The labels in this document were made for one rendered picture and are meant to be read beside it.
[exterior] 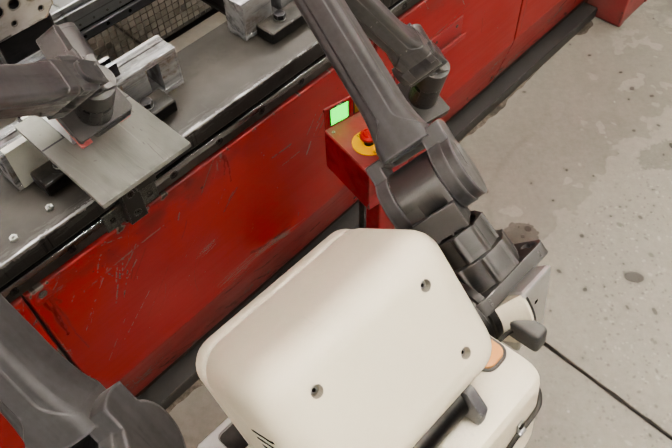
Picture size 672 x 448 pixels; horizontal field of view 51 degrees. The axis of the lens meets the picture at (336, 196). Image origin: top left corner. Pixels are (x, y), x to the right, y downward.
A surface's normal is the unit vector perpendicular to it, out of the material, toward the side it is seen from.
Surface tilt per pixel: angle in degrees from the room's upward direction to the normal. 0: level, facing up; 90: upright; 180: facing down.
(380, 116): 43
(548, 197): 0
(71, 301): 90
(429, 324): 47
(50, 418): 58
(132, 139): 0
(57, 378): 52
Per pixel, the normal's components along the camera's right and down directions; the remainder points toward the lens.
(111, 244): 0.73, 0.52
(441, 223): -0.21, 0.28
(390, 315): 0.51, -0.03
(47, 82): 0.81, -0.48
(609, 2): -0.68, 0.58
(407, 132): -0.39, 0.00
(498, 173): -0.03, -0.62
